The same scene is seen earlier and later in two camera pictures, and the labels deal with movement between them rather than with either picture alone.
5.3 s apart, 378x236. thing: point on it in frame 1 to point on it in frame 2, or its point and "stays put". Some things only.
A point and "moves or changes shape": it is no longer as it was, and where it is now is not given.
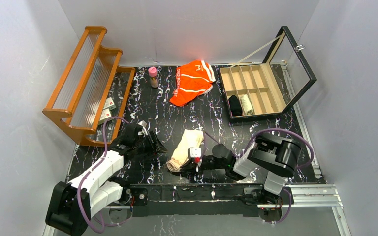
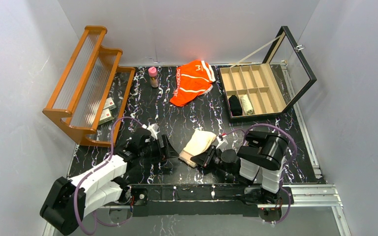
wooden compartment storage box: x=271 y=88 stays put
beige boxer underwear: x=191 y=138 moves or changes shape
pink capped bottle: x=152 y=73 stays put
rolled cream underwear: x=247 y=106 stays put
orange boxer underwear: x=194 y=79 stays put
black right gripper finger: x=189 y=167 to x=204 y=159
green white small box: x=110 y=104 stays put
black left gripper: x=150 y=142 to x=163 y=147
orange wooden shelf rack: x=91 y=89 stays put
